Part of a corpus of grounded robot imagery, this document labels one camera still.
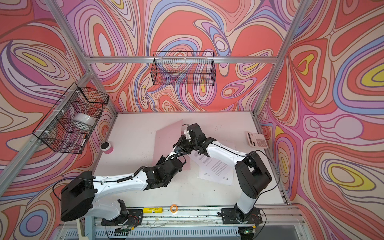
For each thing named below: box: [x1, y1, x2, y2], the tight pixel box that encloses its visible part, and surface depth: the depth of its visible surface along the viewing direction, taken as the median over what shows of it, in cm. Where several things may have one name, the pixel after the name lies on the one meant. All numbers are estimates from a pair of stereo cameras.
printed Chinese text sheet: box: [189, 150, 236, 186], surface depth 90 cm
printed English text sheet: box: [188, 150, 223, 167], surface depth 95 cm
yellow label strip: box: [142, 207, 164, 214], surface depth 76 cm
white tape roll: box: [73, 113, 97, 127], surface depth 75 cm
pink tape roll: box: [100, 141, 114, 154], surface depth 97 cm
